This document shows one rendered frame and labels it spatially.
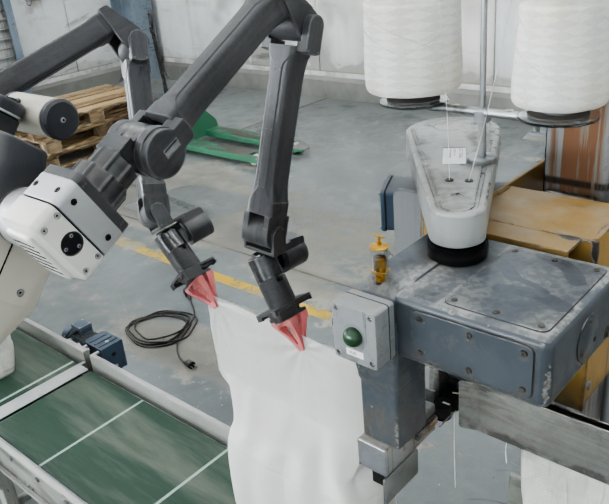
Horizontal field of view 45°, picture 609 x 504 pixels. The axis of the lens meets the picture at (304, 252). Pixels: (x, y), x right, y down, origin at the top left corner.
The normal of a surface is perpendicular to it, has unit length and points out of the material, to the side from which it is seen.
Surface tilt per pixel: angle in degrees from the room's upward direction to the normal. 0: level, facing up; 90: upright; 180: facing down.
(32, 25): 90
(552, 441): 90
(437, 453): 0
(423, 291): 0
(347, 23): 90
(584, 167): 90
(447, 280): 0
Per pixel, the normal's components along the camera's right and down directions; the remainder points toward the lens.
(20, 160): 0.83, -0.30
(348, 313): -0.65, 0.37
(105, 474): -0.08, -0.90
